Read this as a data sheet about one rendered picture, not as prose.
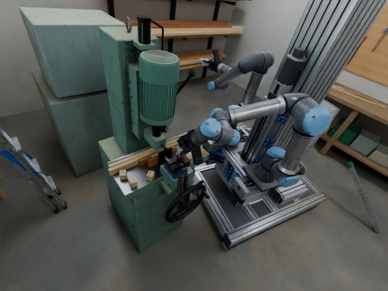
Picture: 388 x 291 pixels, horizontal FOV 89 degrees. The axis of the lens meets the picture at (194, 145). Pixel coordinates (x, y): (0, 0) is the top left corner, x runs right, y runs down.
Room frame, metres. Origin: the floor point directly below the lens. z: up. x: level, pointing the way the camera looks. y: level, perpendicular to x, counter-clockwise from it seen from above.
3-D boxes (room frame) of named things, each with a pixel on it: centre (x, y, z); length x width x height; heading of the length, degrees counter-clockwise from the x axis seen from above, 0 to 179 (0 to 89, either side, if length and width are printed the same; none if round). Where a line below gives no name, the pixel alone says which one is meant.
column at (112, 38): (1.05, 0.44, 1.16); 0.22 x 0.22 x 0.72; 47
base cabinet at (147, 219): (0.94, 0.31, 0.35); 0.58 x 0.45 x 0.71; 47
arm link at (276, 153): (0.98, -0.53, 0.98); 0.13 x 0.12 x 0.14; 18
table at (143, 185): (0.80, 0.13, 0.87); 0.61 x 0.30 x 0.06; 137
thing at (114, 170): (0.89, 0.19, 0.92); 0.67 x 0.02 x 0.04; 137
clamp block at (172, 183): (0.74, 0.07, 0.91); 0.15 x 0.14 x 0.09; 137
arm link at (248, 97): (1.50, -0.35, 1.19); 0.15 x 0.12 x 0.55; 138
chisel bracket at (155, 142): (0.87, 0.23, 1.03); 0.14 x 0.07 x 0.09; 47
